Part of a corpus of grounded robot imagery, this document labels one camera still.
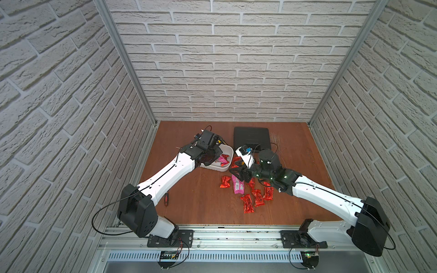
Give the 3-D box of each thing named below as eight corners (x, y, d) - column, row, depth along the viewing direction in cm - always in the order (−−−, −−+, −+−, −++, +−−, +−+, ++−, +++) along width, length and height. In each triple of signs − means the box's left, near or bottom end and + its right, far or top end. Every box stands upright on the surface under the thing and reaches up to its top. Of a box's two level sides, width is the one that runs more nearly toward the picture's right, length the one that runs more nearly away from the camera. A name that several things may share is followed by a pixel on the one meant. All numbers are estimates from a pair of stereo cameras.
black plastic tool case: (233, 152, 104) (234, 148, 101) (232, 131, 116) (233, 127, 112) (270, 152, 105) (272, 148, 101) (266, 131, 116) (267, 127, 112)
